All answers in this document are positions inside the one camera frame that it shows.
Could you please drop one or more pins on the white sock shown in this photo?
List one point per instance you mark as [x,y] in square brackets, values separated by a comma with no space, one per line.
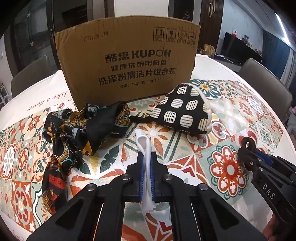
[143,143]

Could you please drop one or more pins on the dark slatted wardrobe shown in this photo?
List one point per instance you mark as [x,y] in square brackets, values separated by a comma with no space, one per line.
[211,30]

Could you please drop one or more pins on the grey dining chair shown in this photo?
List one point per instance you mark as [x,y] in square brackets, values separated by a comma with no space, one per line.
[30,76]
[263,81]

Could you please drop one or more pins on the brown cardboard box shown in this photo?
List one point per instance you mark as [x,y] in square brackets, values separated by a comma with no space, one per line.
[129,46]

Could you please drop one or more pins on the black television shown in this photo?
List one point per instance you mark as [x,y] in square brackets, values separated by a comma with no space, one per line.
[240,48]

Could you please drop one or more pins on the black white patterned pouch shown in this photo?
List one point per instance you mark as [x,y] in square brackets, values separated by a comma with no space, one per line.
[180,109]

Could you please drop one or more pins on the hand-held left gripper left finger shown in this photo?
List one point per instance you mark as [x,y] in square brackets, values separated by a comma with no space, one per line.
[140,185]

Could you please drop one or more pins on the shoe rack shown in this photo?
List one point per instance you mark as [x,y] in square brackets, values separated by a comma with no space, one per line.
[4,92]

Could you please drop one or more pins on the blue curtain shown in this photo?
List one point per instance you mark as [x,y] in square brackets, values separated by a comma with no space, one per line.
[275,55]

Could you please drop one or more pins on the black and gold silk scarf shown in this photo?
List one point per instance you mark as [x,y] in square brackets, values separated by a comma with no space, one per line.
[69,129]

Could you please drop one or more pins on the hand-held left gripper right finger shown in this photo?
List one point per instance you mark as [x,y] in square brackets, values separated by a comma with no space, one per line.
[152,169]

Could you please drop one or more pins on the dark sliding glass door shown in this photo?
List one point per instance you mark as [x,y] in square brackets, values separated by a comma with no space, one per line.
[34,34]

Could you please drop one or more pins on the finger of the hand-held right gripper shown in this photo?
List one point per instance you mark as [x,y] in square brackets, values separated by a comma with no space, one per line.
[263,157]

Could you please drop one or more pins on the dark wooden door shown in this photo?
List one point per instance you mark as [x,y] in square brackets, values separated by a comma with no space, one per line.
[185,11]

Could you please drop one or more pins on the tile patterned tablecloth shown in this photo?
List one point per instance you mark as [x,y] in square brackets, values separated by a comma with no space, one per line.
[161,143]

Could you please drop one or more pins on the dark brown scrunchie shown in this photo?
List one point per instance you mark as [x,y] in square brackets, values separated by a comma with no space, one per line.
[247,157]

